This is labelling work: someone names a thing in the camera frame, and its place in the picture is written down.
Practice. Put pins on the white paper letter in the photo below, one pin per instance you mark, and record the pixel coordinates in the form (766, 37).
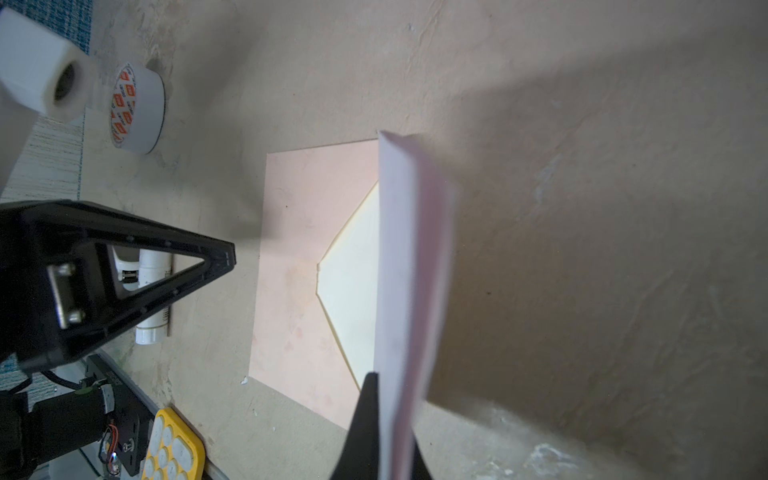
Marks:
(417, 215)

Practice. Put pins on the yellow calculator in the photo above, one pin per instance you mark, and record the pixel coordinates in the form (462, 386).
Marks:
(175, 452)

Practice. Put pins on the white tape roll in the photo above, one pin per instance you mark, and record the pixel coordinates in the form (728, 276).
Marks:
(137, 109)

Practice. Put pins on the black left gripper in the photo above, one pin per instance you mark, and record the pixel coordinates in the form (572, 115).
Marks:
(60, 295)

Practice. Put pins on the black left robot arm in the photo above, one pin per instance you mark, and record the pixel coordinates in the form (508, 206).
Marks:
(35, 433)

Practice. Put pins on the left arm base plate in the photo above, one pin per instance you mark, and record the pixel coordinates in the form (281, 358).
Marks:
(131, 415)

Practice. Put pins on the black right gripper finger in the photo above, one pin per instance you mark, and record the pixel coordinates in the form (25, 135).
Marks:
(359, 457)

